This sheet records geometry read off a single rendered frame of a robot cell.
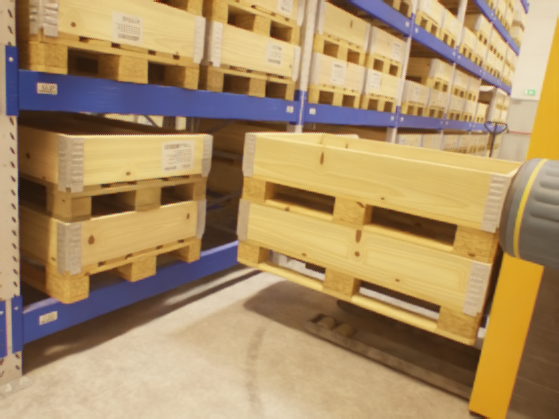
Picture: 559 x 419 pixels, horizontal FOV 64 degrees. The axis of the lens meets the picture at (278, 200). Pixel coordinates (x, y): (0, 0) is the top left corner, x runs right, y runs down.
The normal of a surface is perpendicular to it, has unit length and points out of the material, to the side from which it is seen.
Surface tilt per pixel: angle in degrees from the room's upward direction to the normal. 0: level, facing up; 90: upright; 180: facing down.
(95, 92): 90
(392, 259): 90
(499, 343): 90
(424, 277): 90
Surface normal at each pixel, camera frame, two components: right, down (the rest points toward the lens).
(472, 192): -0.55, 0.12
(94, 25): 0.83, 0.21
